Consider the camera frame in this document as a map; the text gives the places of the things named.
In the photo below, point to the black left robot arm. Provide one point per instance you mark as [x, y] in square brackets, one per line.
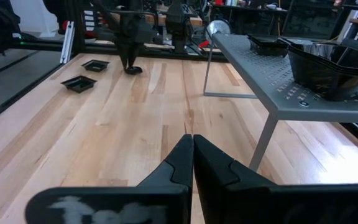
[179, 28]

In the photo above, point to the small red tool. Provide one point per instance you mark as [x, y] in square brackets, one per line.
[204, 43]

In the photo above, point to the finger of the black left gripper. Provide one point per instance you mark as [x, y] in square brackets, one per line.
[126, 53]
[135, 53]

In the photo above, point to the black box white labels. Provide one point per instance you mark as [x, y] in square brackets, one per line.
[89, 18]

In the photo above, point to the gray perforated metal shelf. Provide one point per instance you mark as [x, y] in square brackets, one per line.
[259, 77]

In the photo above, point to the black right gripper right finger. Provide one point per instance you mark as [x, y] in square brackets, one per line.
[228, 193]

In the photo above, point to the silver aluminium profile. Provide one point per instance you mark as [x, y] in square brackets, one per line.
[67, 42]

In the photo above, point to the silver round disc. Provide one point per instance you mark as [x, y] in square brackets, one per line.
[217, 27]

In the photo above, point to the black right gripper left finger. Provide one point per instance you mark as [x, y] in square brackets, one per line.
[176, 174]

